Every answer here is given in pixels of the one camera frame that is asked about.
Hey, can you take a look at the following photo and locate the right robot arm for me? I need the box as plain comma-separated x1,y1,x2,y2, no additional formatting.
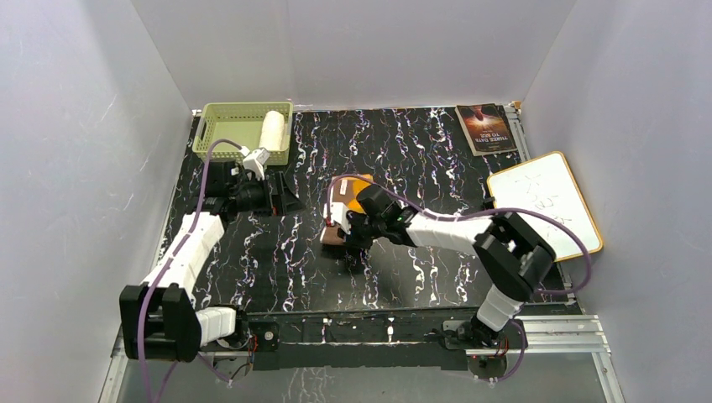
328,185,556,348

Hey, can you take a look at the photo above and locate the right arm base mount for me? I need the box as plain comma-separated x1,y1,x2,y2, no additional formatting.
437,317,529,355

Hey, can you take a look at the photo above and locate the aluminium rail frame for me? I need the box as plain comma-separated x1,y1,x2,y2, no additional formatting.
100,303,624,402

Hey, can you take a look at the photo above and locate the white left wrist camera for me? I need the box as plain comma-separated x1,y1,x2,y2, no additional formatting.
239,147,270,181

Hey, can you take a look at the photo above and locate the light green plastic basket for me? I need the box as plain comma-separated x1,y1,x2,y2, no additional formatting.
192,101,293,166

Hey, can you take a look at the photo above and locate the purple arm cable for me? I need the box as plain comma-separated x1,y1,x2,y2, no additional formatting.
136,139,251,403
326,174,594,384

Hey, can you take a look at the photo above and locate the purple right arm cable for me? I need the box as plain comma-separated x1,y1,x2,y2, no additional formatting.
326,174,594,384

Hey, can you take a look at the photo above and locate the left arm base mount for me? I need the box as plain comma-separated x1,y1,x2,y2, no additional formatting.
186,321,280,355

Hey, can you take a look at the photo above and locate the orange patterned towel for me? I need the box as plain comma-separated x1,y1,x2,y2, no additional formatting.
320,177,373,249

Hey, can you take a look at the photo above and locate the white towel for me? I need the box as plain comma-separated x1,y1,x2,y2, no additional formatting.
259,110,285,152

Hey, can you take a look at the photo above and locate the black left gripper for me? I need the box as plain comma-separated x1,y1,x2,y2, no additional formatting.
230,173,306,218

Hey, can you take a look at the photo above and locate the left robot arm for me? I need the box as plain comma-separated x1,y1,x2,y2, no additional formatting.
119,162,303,362

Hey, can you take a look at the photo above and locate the wood framed whiteboard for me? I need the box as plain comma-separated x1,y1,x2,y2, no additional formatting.
486,151,604,254

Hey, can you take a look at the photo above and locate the dark book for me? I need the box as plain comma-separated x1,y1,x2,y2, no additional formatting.
455,103,516,156

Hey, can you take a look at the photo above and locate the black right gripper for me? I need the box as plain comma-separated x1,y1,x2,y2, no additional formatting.
338,210,385,250

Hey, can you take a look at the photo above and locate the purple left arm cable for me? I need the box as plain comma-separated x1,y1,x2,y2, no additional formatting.
136,139,251,403

